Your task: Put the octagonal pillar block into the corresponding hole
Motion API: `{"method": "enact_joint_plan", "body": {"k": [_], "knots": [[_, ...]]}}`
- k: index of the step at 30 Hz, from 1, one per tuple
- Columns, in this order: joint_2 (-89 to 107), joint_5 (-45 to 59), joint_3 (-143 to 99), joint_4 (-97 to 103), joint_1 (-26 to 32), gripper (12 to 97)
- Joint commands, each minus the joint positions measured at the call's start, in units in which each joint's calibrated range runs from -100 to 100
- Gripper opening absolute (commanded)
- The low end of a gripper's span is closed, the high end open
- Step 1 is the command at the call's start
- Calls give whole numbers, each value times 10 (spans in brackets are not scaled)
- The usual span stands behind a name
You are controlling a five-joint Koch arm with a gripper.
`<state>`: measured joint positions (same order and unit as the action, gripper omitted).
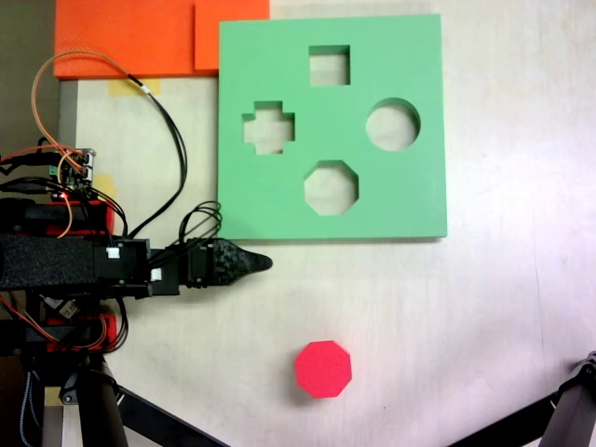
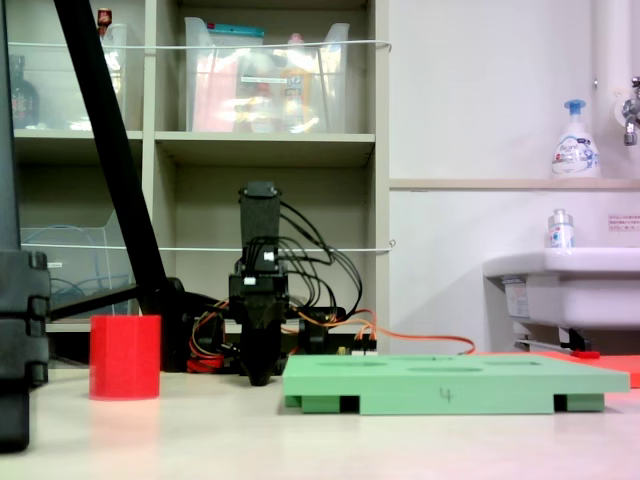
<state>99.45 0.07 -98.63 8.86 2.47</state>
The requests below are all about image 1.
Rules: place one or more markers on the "black tripod leg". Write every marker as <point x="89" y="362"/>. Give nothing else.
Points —
<point x="100" y="410"/>
<point x="572" y="414"/>

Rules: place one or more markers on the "green shape sorting board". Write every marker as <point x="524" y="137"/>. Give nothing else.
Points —
<point x="396" y="195"/>

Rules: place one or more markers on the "red octagonal pillar block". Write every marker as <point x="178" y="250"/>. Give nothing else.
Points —
<point x="323" y="370"/>

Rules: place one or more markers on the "yellow masking tape piece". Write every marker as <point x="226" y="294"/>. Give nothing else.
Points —
<point x="118" y="88"/>
<point x="106" y="184"/>
<point x="52" y="396"/>

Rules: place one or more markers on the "red black power lead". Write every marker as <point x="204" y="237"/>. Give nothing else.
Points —
<point x="28" y="163"/>

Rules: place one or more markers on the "small circuit board with connectors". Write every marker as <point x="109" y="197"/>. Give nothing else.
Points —
<point x="74" y="177"/>

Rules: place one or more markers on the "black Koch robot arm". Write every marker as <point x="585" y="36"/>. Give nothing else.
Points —
<point x="46" y="263"/>

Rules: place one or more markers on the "black driver board with inductor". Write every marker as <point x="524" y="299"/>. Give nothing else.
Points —
<point x="65" y="308"/>

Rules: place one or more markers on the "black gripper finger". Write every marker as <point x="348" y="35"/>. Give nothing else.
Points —
<point x="233" y="263"/>

